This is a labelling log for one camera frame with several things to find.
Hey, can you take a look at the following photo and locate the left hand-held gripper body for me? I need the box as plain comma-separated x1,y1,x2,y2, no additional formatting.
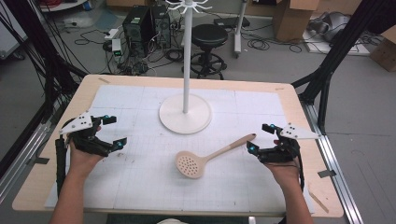
59,111,110,157

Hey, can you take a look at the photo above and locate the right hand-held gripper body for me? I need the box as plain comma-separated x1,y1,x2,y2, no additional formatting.
257,122,322,164

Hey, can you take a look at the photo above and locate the beige slotted spoon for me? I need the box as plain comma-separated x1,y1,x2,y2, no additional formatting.
175,133,257,179

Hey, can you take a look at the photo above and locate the white hook stand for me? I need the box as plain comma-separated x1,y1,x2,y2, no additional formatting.
159,0,214,135

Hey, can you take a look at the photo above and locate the person's right hand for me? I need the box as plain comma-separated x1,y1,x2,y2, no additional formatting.
264,139,303,189

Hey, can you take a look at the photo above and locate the person's left hand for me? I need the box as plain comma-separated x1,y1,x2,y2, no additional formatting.
68,124,105,179

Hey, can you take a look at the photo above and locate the white grid mat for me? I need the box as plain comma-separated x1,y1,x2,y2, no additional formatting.
44,84,316,213

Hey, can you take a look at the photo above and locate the thin wooden stick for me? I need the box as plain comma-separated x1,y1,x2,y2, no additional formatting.
307,189,330,215

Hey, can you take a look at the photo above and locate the white box with green light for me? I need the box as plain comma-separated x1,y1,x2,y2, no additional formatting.
110,38,123,58

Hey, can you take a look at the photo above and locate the white power strip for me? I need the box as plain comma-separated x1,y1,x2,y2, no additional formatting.
104,28,120,42

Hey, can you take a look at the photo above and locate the black computer tower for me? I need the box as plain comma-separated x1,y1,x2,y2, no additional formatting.
121,5,154,58
150,5,173,49

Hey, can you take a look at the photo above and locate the white rolling stand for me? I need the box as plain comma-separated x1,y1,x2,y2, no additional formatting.
233,0,249,59

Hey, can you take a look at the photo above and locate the large cardboard box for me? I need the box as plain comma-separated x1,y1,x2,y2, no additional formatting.
272,0,320,43

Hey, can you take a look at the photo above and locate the black round stool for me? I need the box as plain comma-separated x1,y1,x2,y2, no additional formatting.
190,23,229,80

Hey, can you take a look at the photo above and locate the flat black device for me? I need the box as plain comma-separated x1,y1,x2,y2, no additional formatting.
213,15,251,29

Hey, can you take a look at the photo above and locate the small cardboard box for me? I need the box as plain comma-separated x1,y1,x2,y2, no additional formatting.
369,25,396,73

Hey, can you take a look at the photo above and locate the black strap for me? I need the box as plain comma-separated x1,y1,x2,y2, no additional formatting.
54,135,69,199

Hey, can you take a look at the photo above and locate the aluminium rail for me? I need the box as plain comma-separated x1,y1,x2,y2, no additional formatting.
0,98,62,204
299,101,364,224

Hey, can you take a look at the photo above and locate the black metal frame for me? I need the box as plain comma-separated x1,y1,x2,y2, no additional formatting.
291,0,396,135
0,0,89,180

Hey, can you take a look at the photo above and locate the coiled black floor cable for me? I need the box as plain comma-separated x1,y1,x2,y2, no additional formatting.
247,30,304,54

